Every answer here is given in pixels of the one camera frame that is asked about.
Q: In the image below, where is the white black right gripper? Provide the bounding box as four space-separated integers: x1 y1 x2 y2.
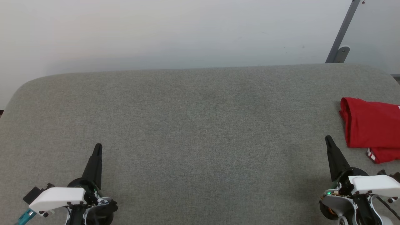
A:
319 135 400 225

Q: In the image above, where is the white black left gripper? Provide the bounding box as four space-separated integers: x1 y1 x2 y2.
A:
28 143 119 225

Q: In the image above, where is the red basketball jersey white trim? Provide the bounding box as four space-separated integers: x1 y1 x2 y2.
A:
339 97 400 164

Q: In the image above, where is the grey fabric sofa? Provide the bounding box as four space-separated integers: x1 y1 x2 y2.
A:
0 63 400 225

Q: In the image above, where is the grey metal pole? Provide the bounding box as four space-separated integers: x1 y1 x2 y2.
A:
325 0 363 64

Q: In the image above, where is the black cable with teal plug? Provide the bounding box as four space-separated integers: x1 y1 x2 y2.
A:
16 208 37 225

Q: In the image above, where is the grey rounded metal bracket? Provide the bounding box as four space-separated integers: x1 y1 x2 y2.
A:
332 46 350 64

